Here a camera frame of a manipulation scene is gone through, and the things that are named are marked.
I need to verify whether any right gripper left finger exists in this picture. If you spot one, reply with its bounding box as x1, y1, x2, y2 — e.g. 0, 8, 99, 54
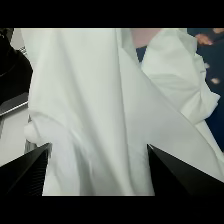
0, 142, 53, 197

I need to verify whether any white shirt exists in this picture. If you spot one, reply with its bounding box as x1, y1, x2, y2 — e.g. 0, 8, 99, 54
19, 28, 224, 197

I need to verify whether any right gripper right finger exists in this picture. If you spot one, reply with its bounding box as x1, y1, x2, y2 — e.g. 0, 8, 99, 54
146, 143, 224, 197

